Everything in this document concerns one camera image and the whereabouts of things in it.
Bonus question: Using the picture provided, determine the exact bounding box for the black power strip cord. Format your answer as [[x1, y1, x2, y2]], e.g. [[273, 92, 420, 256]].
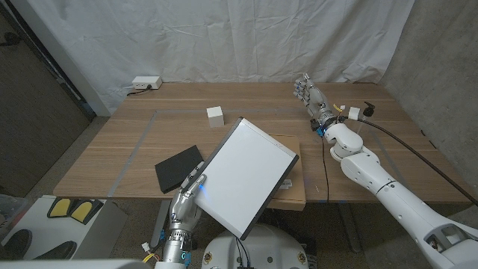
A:
[[125, 85, 153, 97]]

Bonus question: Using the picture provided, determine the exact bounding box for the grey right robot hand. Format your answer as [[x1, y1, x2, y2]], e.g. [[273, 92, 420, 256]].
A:
[[294, 72, 337, 131]]

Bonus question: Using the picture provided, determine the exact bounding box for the white power strip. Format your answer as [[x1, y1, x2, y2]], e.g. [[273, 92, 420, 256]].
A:
[[131, 75, 164, 90]]

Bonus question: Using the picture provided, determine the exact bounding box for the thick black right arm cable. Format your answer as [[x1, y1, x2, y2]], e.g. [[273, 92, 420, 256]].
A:
[[357, 117, 478, 208]]

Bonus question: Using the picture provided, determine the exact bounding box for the white robot torso base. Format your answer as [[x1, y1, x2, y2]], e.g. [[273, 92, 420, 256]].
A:
[[201, 223, 311, 269]]

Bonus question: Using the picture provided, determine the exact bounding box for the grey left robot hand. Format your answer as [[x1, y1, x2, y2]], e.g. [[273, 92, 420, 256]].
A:
[[168, 161, 208, 235]]

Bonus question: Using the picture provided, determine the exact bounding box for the white backdrop sheet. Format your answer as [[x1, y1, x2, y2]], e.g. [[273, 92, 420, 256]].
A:
[[20, 0, 416, 117]]

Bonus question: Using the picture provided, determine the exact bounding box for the white floor platform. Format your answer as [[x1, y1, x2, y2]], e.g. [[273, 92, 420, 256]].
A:
[[0, 194, 130, 261]]

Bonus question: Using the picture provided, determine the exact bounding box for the small whiteboard with black frame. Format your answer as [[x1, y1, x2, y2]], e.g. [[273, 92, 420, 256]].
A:
[[193, 117, 300, 241]]

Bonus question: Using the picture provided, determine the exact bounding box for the thin black hanging cable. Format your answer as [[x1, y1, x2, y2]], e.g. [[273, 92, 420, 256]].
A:
[[320, 136, 331, 204]]

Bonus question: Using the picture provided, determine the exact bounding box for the small white block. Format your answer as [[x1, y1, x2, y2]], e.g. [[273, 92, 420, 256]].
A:
[[206, 105, 226, 129]]

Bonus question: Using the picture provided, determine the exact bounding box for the flat brown cardboard package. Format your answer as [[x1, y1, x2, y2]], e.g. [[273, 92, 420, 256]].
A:
[[267, 134, 307, 211]]

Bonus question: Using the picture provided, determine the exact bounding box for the clear bottle with black pump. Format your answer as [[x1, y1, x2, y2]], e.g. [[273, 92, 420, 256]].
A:
[[356, 101, 376, 136]]

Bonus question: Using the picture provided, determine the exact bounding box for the black foam pad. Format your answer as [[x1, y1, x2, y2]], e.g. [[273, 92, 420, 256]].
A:
[[154, 144, 205, 195]]

